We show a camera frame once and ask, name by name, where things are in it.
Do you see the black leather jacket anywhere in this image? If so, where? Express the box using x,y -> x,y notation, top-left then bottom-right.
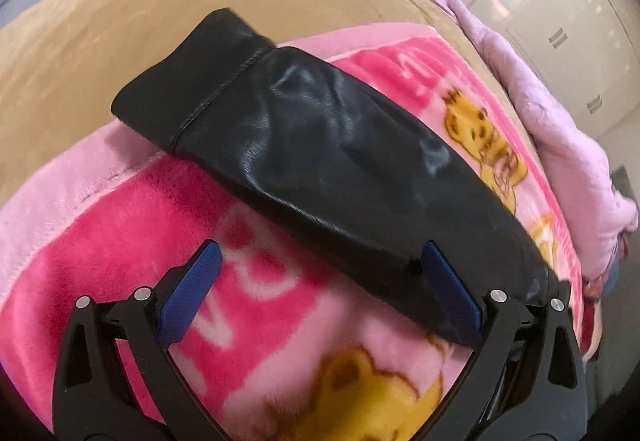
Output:
110,7 -> 572,347

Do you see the blue floral pillow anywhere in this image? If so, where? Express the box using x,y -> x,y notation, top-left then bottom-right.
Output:
584,239 -> 626,301

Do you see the pink cartoon fleece blanket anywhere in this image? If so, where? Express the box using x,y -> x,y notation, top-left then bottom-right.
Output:
1,23 -> 584,440

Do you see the light pink quilt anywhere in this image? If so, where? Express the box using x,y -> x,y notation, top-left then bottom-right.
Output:
432,0 -> 639,282

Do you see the tan bed sheet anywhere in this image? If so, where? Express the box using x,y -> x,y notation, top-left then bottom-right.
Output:
1,0 -> 549,225

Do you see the white wardrobe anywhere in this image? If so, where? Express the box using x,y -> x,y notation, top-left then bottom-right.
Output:
359,0 -> 640,142

